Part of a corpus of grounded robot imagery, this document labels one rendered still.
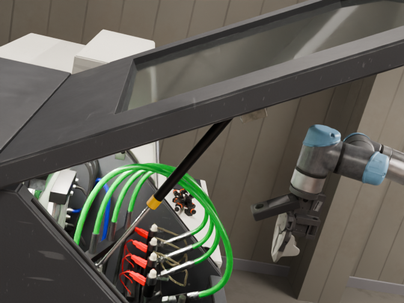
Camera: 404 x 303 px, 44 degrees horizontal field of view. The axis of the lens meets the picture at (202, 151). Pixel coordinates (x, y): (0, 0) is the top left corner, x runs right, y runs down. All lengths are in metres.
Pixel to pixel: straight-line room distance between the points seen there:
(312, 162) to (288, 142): 2.17
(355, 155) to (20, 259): 0.73
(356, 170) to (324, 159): 0.07
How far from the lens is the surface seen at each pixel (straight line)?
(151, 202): 0.84
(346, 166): 1.16
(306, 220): 1.22
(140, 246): 1.46
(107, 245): 1.41
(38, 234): 0.86
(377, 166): 1.17
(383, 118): 3.18
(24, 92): 1.20
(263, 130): 3.26
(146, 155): 1.53
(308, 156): 1.16
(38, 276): 0.90
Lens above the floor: 1.82
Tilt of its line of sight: 18 degrees down
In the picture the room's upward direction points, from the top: 14 degrees clockwise
